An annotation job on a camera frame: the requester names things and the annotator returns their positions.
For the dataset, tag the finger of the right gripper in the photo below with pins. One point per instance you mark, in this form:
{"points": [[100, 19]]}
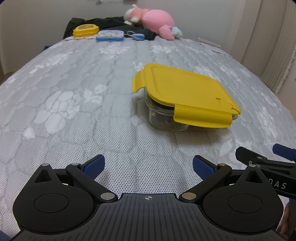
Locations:
{"points": [[247, 156], [285, 152]]}

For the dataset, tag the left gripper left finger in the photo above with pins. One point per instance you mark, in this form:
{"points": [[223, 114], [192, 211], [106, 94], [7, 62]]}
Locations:
{"points": [[85, 175]]}

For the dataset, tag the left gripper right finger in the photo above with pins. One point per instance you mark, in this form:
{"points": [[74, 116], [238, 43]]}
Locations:
{"points": [[212, 177]]}

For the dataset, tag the yellow container lid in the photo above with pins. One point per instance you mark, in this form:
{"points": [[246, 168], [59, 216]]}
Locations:
{"points": [[159, 78]]}

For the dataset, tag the clear glass food container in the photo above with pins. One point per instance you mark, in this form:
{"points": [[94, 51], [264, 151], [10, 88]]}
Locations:
{"points": [[161, 118]]}

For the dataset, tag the right hand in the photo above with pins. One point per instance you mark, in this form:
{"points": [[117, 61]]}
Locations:
{"points": [[283, 227]]}

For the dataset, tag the beige curtain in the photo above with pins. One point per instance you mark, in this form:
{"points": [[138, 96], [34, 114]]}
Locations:
{"points": [[270, 51]]}

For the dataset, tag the blue pencil case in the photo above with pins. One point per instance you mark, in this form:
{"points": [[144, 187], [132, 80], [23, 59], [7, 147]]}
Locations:
{"points": [[110, 36]]}

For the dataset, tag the small yellow lidded box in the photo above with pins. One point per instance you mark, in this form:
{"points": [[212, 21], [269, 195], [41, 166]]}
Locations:
{"points": [[85, 30]]}

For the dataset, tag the blue key fob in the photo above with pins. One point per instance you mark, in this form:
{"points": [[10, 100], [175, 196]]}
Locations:
{"points": [[135, 36]]}

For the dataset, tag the black clothing pile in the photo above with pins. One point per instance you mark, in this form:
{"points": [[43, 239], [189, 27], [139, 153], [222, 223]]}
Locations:
{"points": [[112, 23]]}

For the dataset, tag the pink plush toy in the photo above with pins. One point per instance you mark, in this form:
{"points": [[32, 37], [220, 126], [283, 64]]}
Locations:
{"points": [[155, 20]]}

